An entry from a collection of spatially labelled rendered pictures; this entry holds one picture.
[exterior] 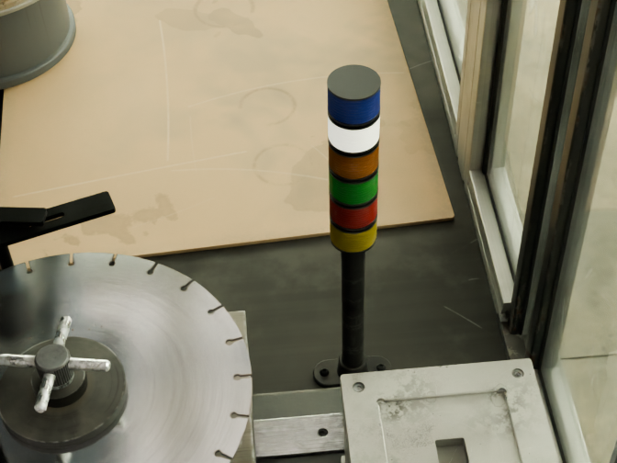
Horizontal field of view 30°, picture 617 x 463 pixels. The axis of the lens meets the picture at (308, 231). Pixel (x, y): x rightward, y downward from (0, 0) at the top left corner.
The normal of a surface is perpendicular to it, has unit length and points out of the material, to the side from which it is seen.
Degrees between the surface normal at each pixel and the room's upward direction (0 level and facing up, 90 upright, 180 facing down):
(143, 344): 0
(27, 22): 89
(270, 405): 0
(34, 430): 5
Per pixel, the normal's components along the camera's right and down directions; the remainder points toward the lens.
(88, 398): 0.05, -0.65
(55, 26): 0.94, 0.22
